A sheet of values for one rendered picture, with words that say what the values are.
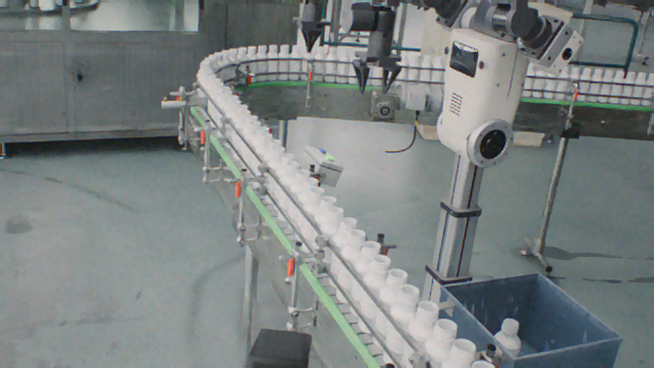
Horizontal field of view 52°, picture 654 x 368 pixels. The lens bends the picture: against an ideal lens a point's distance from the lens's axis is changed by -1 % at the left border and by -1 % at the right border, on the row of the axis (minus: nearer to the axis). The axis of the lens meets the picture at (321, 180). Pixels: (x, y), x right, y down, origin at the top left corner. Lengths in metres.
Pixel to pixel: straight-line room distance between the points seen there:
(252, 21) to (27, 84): 2.84
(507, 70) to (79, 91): 3.45
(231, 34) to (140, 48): 2.24
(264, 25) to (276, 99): 3.78
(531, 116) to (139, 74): 2.70
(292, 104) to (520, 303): 1.81
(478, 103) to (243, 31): 5.16
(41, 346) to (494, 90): 2.12
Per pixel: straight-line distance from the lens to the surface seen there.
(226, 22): 6.98
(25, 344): 3.17
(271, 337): 0.58
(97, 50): 4.88
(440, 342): 1.21
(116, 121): 5.02
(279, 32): 7.16
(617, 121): 3.86
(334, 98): 3.40
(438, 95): 3.36
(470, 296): 1.83
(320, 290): 1.57
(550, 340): 1.95
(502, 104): 2.10
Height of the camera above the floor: 1.81
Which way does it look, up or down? 22 degrees down
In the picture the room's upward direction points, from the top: 6 degrees clockwise
